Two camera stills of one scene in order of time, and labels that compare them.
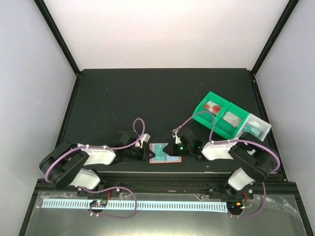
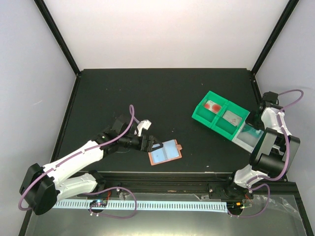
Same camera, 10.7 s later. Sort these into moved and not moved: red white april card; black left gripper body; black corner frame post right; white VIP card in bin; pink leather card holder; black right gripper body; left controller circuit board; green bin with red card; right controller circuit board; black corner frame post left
Moved: black right gripper body; black left gripper body
Not moved: red white april card; green bin with red card; white VIP card in bin; pink leather card holder; black corner frame post right; right controller circuit board; black corner frame post left; left controller circuit board
